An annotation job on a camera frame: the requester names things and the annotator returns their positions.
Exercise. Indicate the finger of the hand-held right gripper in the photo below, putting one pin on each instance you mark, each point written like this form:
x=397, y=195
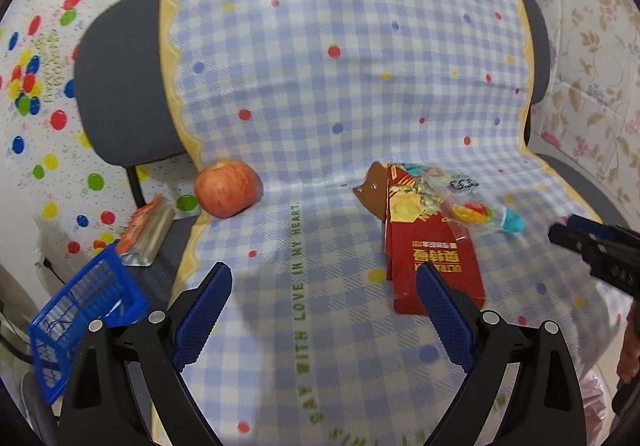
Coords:
x=570, y=238
x=597, y=225

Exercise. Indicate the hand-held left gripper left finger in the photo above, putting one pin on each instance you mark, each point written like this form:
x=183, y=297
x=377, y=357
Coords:
x=204, y=313

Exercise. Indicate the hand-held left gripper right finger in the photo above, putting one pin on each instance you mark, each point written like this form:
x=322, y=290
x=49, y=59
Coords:
x=445, y=316

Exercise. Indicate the blue candy wrapper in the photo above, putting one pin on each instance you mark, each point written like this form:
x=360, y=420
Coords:
x=513, y=221

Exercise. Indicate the clear colourful candy wrapper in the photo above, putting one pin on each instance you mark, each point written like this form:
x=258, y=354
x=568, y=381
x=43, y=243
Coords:
x=465, y=208

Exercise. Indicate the pink trash bag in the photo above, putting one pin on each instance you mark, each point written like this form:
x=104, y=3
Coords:
x=597, y=401

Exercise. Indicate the person's right hand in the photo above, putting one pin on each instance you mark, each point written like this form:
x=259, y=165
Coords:
x=629, y=351

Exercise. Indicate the orange silver snack packet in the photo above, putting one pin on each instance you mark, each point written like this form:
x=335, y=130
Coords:
x=147, y=233

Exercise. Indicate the red apple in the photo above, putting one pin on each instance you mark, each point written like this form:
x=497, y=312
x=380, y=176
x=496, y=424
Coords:
x=227, y=188

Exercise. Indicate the blue plastic basket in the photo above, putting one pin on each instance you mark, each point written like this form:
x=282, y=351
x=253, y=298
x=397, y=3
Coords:
x=75, y=321

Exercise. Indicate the floral print plastic sheet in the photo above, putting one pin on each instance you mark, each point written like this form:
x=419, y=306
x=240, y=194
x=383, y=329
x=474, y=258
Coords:
x=600, y=51

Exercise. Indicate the blue checkered dotted blanket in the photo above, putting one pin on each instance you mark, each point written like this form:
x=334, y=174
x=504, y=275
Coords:
x=325, y=126

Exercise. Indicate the balloon print plastic sheet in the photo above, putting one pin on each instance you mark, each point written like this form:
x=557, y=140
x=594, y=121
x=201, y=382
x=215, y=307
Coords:
x=50, y=151

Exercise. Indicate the grey office chair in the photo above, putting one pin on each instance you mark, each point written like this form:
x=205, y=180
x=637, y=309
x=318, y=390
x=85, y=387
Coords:
x=115, y=76

